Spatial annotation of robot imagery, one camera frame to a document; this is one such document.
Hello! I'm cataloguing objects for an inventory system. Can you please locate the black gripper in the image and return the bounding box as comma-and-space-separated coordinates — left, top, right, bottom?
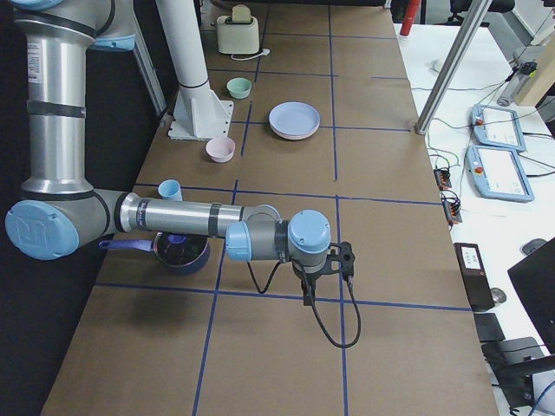
292, 262, 325, 306

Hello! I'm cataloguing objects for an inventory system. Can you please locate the pink plate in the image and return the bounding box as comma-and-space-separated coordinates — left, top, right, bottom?
270, 125, 319, 141

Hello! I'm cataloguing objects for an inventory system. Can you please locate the blue plate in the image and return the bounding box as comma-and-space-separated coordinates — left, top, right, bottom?
269, 101, 320, 134

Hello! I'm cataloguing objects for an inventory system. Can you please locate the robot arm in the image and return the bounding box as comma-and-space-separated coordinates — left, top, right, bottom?
4, 1, 335, 304

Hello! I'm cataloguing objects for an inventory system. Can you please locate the dark blue pot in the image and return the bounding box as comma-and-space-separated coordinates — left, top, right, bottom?
98, 232, 211, 276

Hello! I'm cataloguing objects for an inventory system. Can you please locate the cream plate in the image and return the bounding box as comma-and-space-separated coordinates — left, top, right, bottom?
274, 132, 314, 141

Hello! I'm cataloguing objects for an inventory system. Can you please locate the pink bowl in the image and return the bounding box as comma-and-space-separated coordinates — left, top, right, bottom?
206, 137, 236, 163

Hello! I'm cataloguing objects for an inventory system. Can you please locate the orange connector block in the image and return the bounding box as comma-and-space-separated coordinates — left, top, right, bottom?
441, 195, 462, 226
434, 167, 452, 190

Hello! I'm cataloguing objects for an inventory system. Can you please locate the light blue cup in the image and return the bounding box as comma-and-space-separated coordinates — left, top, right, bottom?
157, 179, 183, 201

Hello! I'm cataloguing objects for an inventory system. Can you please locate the black rectangular box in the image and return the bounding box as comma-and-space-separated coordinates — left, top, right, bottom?
454, 243, 494, 312

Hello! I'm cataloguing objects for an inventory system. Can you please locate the white mounting column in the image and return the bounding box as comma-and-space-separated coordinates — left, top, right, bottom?
156, 0, 234, 141

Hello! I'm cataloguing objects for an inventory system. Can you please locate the green bowl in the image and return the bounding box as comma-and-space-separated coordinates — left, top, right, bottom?
226, 77, 251, 100

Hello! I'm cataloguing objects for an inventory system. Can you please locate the near teach pendant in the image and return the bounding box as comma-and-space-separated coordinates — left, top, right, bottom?
466, 145, 535, 203

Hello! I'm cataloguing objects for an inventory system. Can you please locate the teach pendant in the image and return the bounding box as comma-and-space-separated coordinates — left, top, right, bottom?
471, 104, 526, 153
466, 145, 535, 203

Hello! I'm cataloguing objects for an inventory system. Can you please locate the black monitor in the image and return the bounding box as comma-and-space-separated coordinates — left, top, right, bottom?
508, 244, 554, 354

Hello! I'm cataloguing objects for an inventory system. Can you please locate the black computer mouse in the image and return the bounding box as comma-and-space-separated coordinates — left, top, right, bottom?
520, 238, 547, 256

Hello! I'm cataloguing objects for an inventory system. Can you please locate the far teach pendant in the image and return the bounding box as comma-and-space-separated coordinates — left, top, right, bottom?
471, 104, 526, 153

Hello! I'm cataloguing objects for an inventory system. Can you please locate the cream toaster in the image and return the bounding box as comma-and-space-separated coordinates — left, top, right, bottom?
216, 16, 260, 55

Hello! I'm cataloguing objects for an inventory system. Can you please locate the bread slice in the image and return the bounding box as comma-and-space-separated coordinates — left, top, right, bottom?
232, 4, 252, 24

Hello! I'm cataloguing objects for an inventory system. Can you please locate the red cylinder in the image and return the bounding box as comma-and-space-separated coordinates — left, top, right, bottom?
400, 0, 421, 37

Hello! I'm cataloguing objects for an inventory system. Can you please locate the grey water bottle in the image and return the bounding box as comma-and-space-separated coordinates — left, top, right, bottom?
497, 61, 538, 107

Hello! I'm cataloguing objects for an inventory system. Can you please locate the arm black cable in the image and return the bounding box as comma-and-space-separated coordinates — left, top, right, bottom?
246, 259, 362, 348

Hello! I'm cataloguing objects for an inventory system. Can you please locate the white toaster plug cable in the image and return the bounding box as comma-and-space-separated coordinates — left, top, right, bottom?
229, 47, 272, 61

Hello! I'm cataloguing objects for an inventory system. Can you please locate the aluminium frame post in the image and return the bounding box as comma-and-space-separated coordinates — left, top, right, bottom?
415, 0, 492, 135

